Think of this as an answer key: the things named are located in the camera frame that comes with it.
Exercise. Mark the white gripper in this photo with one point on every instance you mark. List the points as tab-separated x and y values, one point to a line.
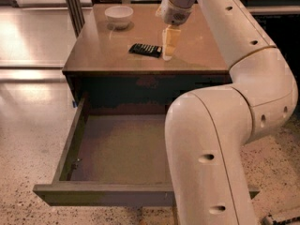
173	12

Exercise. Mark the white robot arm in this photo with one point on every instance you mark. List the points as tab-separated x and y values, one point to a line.
205	128

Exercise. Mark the open top drawer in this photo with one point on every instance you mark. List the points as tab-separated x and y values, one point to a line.
113	160

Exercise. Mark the white ceramic bowl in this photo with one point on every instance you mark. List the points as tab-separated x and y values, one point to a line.
119	17

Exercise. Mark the brown wooden cabinet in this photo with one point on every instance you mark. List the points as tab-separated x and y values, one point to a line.
101	65

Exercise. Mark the white power strip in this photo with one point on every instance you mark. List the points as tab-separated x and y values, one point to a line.
286	217

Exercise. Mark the metal window frame post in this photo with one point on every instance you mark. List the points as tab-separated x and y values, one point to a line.
76	15

